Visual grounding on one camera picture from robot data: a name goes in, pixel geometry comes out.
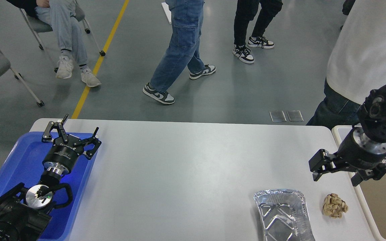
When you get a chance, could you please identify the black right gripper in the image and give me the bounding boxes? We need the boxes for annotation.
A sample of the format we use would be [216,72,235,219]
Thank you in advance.
[308,127,386,187]

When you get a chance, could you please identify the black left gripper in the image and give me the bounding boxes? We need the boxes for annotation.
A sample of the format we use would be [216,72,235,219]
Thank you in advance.
[42,114,102,175]

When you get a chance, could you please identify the aluminium foil tray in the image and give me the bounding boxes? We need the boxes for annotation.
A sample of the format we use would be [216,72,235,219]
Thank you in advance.
[253,189,315,241]

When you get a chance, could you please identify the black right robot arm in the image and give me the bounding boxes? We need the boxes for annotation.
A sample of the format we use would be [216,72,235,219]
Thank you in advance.
[309,84,386,186]

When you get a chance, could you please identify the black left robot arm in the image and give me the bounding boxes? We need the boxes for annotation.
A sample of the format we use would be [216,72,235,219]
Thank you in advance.
[0,116,101,241]

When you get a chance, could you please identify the crumpled brown paper ball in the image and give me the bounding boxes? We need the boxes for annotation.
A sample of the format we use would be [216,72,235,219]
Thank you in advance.
[323,193,349,218]

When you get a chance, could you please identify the right metal floor plate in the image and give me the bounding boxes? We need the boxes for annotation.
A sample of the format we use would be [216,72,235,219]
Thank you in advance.
[287,110,304,122]

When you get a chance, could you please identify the metal floor plate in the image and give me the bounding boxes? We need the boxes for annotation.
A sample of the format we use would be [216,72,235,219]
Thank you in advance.
[269,111,287,123]
[287,110,304,122]

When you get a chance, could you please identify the left metal floor plate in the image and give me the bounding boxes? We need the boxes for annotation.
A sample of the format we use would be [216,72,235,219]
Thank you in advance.
[269,111,287,123]

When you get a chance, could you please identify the seated person light jeans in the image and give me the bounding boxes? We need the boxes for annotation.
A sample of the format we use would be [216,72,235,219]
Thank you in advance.
[8,0,101,87]

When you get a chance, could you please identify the white board on floor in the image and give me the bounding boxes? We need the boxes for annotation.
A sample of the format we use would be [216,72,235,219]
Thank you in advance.
[161,2,172,24]

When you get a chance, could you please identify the person in blue jeans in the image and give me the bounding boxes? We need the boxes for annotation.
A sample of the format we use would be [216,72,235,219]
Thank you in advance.
[143,0,216,105]

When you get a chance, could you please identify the person in black trousers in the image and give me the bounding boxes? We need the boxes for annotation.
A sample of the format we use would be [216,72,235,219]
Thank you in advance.
[233,0,283,64]

